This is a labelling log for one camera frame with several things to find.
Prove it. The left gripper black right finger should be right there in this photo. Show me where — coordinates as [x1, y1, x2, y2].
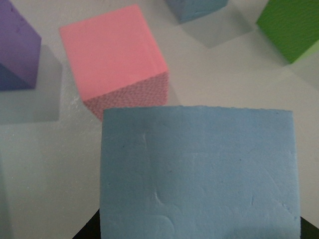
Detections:
[301, 217, 319, 239]

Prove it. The light blue foam block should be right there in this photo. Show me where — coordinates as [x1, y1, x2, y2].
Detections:
[165, 0, 228, 23]
[100, 106, 301, 239]

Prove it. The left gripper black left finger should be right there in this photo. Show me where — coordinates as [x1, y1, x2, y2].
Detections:
[73, 210, 100, 239]

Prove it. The pink foam block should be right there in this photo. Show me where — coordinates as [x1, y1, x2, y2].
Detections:
[59, 4, 169, 120]

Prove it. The green foam block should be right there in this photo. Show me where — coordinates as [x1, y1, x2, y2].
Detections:
[256, 0, 319, 63]

